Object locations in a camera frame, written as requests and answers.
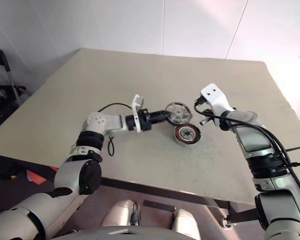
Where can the black metal frame cart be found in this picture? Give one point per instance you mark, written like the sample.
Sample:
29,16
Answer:
7,72

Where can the black flat floor bar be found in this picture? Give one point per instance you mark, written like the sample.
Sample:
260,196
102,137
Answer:
160,206

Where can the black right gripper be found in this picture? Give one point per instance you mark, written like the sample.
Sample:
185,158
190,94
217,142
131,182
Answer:
208,116

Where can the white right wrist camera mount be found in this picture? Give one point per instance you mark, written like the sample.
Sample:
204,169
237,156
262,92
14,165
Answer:
215,97

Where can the grey robot torso top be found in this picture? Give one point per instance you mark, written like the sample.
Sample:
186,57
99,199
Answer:
125,233

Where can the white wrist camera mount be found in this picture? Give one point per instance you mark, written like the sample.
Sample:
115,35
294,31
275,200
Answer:
215,97
137,100

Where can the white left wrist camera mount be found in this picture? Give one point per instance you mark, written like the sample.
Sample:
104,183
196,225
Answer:
137,100

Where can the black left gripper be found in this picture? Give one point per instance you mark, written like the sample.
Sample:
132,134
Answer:
146,121

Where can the table caster wheel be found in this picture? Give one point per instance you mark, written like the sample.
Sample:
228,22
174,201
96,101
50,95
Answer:
228,223

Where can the pale rounded leg cover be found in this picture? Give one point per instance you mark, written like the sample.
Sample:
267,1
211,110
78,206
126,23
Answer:
186,225
120,212

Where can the silver ribbed motor cover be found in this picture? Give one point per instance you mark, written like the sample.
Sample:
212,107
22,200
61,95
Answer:
180,112

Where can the motor housing with copper windings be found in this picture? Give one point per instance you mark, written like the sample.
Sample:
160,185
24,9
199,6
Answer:
181,136

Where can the dark metal table frame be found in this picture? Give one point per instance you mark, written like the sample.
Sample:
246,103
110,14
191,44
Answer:
145,190

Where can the orange object on floor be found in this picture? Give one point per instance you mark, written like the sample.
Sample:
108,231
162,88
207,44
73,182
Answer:
37,178

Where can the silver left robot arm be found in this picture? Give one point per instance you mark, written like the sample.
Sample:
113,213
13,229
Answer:
72,180

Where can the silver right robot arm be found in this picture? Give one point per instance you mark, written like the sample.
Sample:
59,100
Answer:
255,140

